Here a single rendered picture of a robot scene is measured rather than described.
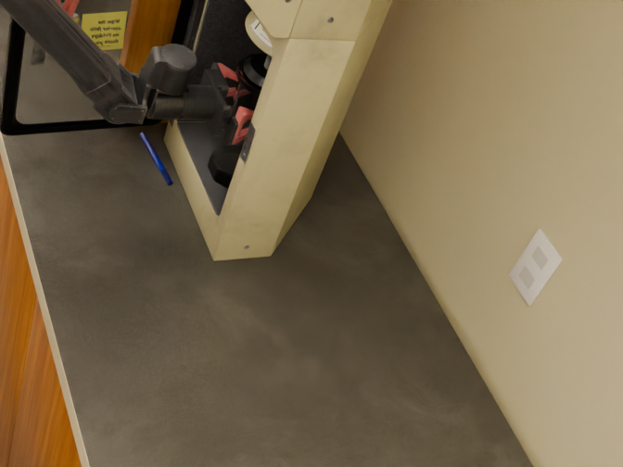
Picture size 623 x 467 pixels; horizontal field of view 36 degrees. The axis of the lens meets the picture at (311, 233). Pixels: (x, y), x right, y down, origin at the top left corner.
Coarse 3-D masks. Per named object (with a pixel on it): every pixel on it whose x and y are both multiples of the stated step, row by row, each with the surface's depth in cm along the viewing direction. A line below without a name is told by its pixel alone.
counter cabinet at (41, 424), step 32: (0, 160) 194; (0, 192) 196; (0, 224) 198; (0, 256) 201; (0, 288) 203; (32, 288) 174; (0, 320) 206; (32, 320) 176; (0, 352) 208; (32, 352) 178; (0, 384) 211; (32, 384) 180; (0, 416) 213; (32, 416) 182; (64, 416) 159; (0, 448) 216; (32, 448) 184; (64, 448) 160
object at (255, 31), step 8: (248, 16) 155; (248, 24) 154; (256, 24) 152; (248, 32) 153; (256, 32) 152; (264, 32) 151; (256, 40) 152; (264, 40) 151; (264, 48) 151; (272, 48) 150
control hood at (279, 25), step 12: (252, 0) 131; (264, 0) 131; (276, 0) 132; (288, 0) 133; (300, 0) 134; (264, 12) 133; (276, 12) 134; (288, 12) 134; (264, 24) 135; (276, 24) 135; (288, 24) 136; (276, 36) 137
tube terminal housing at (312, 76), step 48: (336, 0) 136; (384, 0) 150; (288, 48) 139; (336, 48) 143; (288, 96) 146; (336, 96) 152; (288, 144) 154; (192, 192) 176; (240, 192) 158; (288, 192) 163; (240, 240) 168
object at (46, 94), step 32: (64, 0) 153; (96, 0) 156; (128, 0) 159; (160, 0) 162; (96, 32) 161; (128, 32) 164; (160, 32) 167; (128, 64) 169; (32, 96) 165; (64, 96) 168
